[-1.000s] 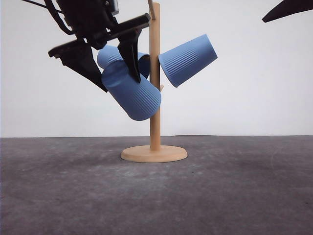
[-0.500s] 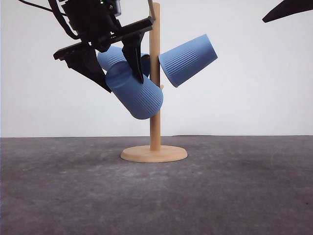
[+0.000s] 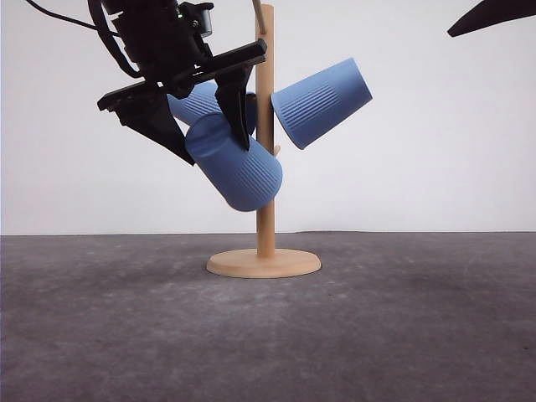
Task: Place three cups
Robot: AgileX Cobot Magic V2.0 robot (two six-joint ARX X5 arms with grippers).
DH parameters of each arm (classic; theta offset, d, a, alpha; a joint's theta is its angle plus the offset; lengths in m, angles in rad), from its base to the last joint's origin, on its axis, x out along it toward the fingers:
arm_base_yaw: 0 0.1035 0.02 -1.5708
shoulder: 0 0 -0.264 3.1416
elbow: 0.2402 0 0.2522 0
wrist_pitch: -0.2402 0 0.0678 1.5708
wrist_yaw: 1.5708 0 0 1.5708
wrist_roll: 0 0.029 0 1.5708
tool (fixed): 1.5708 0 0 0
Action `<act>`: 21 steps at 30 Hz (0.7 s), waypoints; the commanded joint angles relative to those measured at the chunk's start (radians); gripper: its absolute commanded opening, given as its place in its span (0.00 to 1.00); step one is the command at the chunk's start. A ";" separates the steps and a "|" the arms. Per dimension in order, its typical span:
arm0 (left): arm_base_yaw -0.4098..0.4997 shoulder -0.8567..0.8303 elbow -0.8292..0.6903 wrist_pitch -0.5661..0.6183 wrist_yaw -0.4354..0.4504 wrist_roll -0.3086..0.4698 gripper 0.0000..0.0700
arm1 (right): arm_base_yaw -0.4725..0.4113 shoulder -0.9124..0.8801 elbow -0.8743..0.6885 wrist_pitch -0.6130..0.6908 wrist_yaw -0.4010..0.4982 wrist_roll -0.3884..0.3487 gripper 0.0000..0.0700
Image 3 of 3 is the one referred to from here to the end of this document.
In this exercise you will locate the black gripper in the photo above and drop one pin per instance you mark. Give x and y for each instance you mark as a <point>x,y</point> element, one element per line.
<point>165,39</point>

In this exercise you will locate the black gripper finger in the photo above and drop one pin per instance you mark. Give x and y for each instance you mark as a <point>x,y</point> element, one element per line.
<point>489,12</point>

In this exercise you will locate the blue ribbed cup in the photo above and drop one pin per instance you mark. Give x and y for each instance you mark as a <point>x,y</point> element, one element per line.
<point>246,179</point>

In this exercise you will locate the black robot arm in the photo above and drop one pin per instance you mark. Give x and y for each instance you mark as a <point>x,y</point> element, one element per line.
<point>167,41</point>

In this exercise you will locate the wooden cup tree stand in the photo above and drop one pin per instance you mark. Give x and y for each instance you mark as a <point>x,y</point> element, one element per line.
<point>265,262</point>

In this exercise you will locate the black cable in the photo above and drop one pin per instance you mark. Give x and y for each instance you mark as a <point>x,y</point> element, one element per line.
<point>100,24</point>

